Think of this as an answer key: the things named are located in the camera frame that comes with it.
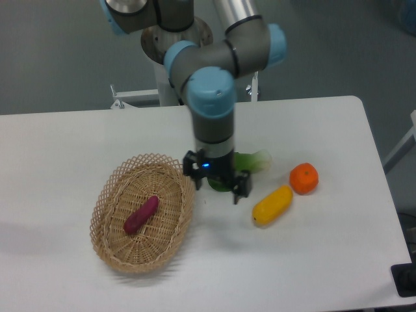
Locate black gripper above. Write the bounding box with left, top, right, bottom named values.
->
left=183, top=149, right=252, bottom=205

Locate purple sweet potato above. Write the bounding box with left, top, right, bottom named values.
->
left=123, top=196, right=159, bottom=235

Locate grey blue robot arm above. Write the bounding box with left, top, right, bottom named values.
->
left=101, top=1, right=287, bottom=200

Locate woven wicker basket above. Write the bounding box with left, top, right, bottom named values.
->
left=90, top=153, right=195, bottom=273

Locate green bok choy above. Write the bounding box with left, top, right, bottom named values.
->
left=208, top=149, right=272, bottom=192

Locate yellow mango fruit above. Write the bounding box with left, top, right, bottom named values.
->
left=252, top=185, right=293, bottom=226

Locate orange tangerine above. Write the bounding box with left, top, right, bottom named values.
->
left=289, top=162, right=319, bottom=195

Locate black device at table edge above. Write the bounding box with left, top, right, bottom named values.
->
left=391, top=263, right=415, bottom=298

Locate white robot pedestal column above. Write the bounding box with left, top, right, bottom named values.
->
left=140, top=17, right=213, bottom=107

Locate white frame leg right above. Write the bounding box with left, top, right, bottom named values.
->
left=382, top=110, right=415, bottom=174

